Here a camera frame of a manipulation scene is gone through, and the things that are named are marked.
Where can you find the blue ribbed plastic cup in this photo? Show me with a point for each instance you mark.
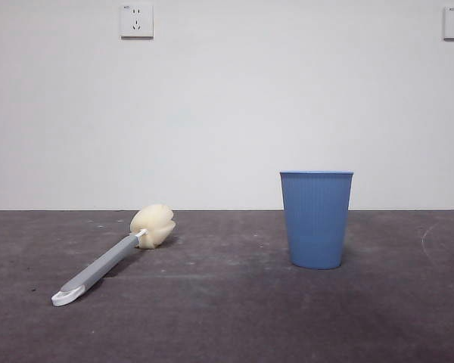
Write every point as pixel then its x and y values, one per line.
pixel 316 223

